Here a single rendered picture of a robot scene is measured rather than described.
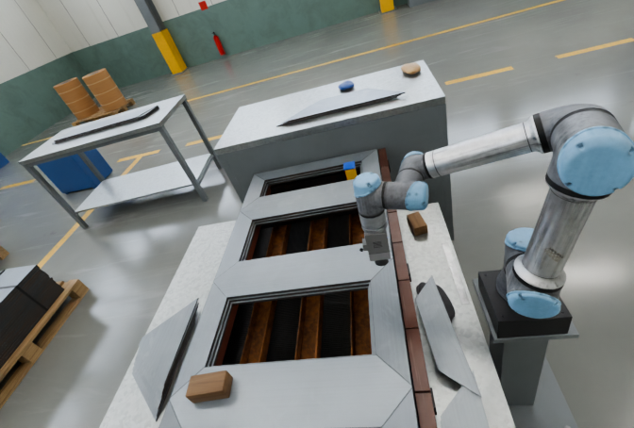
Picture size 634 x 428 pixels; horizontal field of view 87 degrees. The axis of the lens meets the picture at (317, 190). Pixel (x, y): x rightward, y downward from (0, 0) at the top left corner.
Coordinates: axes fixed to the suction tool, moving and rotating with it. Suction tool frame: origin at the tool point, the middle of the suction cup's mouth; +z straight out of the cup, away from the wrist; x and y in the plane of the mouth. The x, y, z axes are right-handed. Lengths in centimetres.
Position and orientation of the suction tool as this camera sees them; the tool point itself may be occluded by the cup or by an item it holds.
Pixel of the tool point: (381, 261)
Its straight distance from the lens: 111.1
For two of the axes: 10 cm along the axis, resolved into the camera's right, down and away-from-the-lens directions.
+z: 2.4, 8.2, 5.3
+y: -0.7, 5.5, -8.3
